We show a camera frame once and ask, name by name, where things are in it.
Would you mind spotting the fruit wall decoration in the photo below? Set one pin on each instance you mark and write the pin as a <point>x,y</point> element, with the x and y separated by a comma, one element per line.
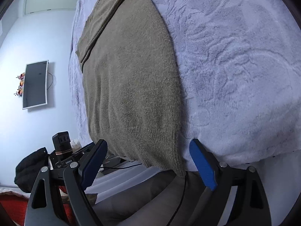
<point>19,91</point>

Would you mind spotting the wall mounted television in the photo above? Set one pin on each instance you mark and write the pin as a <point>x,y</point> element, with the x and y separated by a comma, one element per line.
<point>35,85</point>

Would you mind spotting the red floor rug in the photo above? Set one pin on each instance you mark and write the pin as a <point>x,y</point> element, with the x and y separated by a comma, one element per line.
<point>14,201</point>

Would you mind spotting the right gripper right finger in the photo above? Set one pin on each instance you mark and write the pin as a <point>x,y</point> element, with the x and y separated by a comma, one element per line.
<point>250,205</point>

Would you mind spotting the olive brown knit sweater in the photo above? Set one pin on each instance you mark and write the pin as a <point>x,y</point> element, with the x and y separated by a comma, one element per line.
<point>131,83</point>

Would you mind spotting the black garment on chair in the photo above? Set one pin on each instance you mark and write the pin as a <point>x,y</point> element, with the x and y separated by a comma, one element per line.
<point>27,170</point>

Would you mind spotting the lavender embossed bedspread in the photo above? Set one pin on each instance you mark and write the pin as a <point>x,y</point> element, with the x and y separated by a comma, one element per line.
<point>239,63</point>

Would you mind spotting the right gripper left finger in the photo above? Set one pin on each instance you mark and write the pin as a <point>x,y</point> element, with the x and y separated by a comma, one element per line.
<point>45,206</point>

